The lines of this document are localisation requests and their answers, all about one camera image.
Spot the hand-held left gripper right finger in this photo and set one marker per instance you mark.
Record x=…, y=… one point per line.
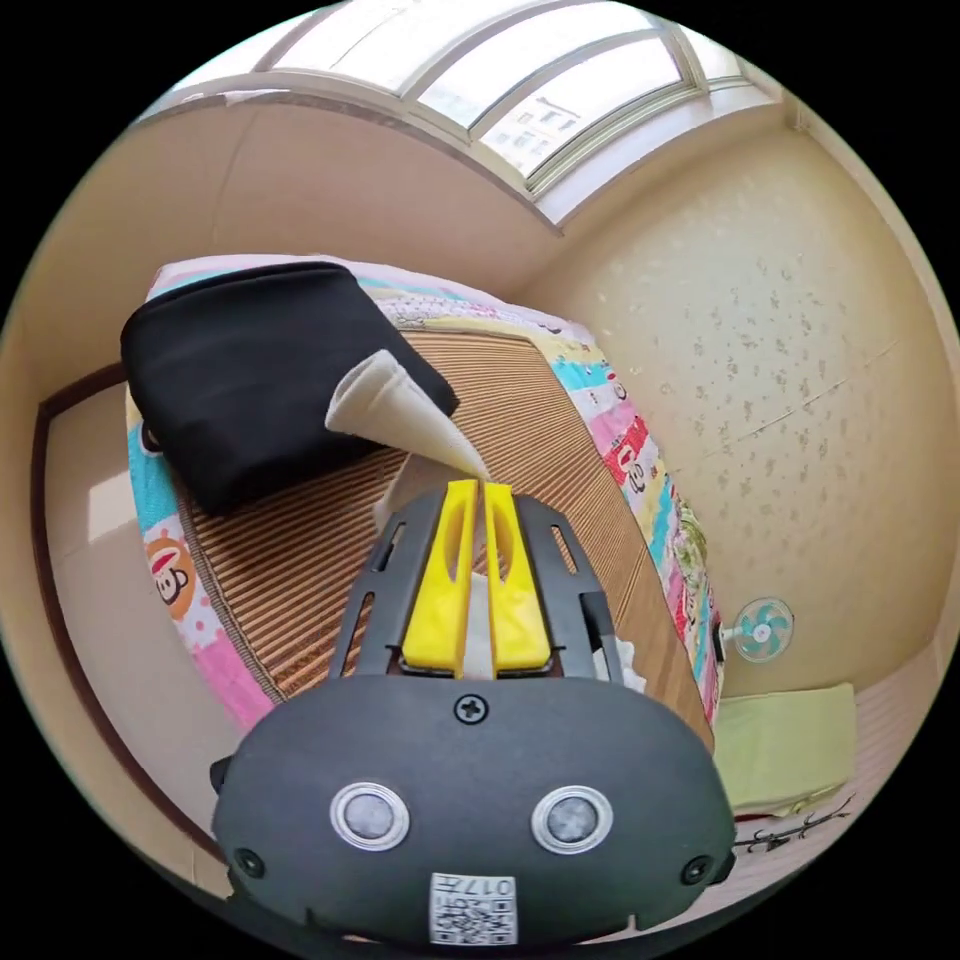
x=514, y=607

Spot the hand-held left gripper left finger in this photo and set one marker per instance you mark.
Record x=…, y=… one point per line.
x=436, y=600

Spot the white long sleeve shirt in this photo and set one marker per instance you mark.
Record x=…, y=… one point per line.
x=405, y=412

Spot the bed with woven mat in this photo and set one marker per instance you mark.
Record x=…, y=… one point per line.
x=525, y=450

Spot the small teal fan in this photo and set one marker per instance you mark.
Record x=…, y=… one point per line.
x=761, y=628

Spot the pile of clothes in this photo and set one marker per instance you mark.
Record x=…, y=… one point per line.
x=262, y=375

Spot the light green folded cloth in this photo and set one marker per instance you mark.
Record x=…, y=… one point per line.
x=787, y=742

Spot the window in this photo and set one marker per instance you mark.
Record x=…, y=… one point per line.
x=525, y=82

